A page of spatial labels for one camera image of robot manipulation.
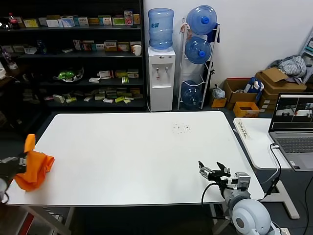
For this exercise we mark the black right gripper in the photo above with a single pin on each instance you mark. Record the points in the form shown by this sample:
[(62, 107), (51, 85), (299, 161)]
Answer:
[(217, 176)]

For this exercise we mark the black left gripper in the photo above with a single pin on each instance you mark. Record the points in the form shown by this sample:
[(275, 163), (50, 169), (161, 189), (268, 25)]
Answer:
[(9, 167)]

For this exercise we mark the orange t-shirt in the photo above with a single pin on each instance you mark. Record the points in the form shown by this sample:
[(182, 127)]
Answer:
[(34, 169)]

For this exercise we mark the grey striped clothes pile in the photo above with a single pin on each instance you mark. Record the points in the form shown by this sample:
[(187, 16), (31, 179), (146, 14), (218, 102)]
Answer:
[(292, 64)]

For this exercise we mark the white side table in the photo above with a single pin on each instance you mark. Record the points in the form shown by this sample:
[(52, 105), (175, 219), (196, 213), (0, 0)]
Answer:
[(259, 147)]

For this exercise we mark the handwritten paper label strip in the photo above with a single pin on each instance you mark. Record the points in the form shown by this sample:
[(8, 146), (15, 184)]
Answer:
[(244, 129)]

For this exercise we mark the open orange yellow box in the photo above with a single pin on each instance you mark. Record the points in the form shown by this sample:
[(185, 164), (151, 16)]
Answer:
[(245, 111)]

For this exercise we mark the small yellow cardboard box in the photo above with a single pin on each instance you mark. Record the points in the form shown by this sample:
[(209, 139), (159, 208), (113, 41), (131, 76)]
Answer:
[(218, 102)]

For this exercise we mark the white box green edge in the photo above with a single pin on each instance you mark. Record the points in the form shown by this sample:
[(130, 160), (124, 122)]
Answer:
[(58, 99)]

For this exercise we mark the open brown cardboard box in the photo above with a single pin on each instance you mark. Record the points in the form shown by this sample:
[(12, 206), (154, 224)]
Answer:
[(238, 96)]

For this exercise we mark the white plastic bag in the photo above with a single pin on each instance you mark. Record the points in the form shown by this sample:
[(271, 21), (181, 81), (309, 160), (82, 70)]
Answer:
[(218, 92)]

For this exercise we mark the blue water jug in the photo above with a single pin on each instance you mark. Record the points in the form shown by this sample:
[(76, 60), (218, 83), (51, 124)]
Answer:
[(197, 50), (192, 95), (201, 19)]

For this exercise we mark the grey open laptop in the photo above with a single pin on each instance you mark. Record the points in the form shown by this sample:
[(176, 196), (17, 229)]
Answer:
[(293, 142)]

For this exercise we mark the white power strip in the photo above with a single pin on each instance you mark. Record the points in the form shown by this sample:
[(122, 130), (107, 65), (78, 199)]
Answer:
[(282, 231)]

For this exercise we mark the blue white bag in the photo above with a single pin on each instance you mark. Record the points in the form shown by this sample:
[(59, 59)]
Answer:
[(253, 85)]

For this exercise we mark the green white bowl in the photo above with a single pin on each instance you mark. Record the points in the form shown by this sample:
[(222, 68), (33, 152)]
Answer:
[(67, 75)]

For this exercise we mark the black clamp stand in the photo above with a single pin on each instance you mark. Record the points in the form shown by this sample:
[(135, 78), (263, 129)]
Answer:
[(212, 72)]

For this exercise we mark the clear pink bottle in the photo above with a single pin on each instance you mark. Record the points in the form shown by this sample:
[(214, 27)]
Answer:
[(8, 58)]

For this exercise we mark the white water dispenser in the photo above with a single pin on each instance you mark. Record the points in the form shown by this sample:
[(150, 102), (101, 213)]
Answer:
[(161, 83)]

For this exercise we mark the large brown cardboard box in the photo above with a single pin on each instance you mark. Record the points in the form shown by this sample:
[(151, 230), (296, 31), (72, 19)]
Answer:
[(276, 85)]

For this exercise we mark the flat white medicine box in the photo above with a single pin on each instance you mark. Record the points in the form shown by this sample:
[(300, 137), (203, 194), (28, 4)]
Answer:
[(94, 80)]

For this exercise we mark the black shelf unit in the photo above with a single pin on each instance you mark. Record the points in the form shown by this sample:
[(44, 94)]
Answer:
[(73, 61)]

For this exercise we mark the dark blue bottle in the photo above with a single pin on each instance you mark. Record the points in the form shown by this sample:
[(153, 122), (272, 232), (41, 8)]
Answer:
[(41, 47)]

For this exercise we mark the red white medicine box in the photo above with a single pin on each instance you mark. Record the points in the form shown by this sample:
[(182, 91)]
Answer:
[(105, 74)]

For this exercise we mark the tall white red box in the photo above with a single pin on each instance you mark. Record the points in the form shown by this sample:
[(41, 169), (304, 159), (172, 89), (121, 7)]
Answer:
[(77, 45)]

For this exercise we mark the small green medicine box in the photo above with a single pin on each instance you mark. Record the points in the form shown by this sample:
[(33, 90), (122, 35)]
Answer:
[(125, 80)]

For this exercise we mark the red yellow picture box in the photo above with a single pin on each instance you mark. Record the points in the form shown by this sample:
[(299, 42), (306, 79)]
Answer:
[(86, 46)]

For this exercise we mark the white teal medicine box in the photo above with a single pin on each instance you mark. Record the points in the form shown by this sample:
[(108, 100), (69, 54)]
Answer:
[(98, 47)]

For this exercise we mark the shiny metal dome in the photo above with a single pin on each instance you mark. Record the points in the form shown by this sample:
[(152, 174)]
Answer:
[(5, 24)]

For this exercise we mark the cola bottle red cap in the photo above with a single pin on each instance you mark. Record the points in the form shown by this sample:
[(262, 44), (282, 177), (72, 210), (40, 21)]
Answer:
[(13, 22)]

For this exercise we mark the dark blue hanging cloth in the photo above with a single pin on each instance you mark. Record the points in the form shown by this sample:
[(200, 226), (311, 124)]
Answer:
[(213, 34)]

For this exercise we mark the plain white medicine box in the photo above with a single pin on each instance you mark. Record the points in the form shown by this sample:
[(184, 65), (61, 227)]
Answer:
[(52, 23)]

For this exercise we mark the yellow white wide box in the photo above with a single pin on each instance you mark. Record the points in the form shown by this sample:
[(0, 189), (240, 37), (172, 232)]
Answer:
[(110, 46)]

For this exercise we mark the white blue medicine box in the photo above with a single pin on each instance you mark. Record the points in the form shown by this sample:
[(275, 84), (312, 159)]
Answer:
[(67, 22)]

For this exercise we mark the white paper cup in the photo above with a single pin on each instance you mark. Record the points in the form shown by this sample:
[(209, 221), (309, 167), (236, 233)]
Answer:
[(137, 50)]

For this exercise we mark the white green medicine box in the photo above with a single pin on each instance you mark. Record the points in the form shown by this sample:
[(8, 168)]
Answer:
[(81, 21)]

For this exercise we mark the yellow green medicine box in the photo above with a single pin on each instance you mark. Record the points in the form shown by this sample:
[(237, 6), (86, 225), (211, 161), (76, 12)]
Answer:
[(123, 47)]

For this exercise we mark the upright blue water bottle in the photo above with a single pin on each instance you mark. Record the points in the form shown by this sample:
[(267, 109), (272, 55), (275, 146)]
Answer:
[(160, 29)]

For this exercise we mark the flat yellow medicine box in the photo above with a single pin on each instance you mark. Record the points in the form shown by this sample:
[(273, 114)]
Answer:
[(93, 21)]

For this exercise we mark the orange medicine box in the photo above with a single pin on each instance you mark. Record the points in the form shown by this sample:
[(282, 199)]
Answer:
[(136, 19)]

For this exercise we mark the tall pink colourful box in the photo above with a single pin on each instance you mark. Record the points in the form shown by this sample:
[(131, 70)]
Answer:
[(128, 17)]

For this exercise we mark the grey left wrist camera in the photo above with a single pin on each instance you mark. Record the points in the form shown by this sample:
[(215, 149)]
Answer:
[(5, 160)]

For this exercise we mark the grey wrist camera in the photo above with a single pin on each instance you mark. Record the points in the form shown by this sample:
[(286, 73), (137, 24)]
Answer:
[(5, 160), (239, 181)]

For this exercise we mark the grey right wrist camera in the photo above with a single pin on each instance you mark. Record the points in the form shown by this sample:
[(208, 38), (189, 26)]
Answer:
[(239, 181)]

